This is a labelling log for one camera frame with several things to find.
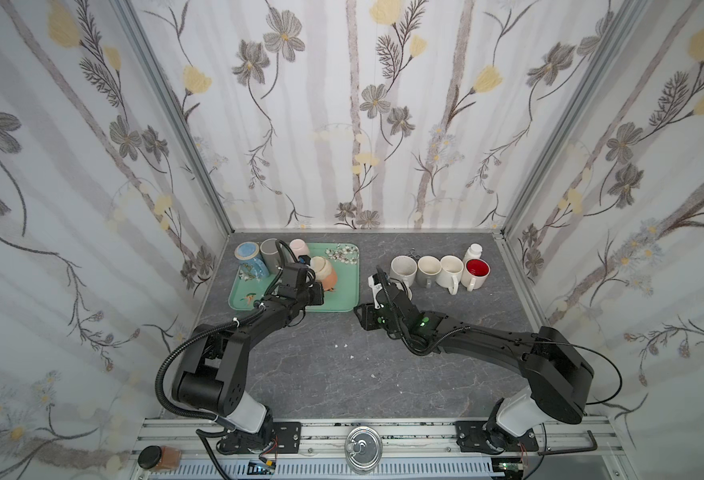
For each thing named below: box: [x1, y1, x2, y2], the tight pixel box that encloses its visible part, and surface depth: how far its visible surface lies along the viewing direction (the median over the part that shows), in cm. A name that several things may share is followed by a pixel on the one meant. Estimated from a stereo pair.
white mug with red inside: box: [461, 258, 491, 291], surface depth 102 cm
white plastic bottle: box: [462, 243, 483, 268], surface depth 106 cm
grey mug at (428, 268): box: [416, 255, 442, 289], surface depth 100 cm
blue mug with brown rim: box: [234, 241, 270, 279], surface depth 101 cm
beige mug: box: [389, 255, 418, 288], surface depth 103 cm
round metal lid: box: [344, 426, 383, 475], surface depth 65 cm
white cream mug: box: [436, 255, 464, 295], surface depth 101 cm
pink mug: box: [289, 238, 310, 260], surface depth 106 cm
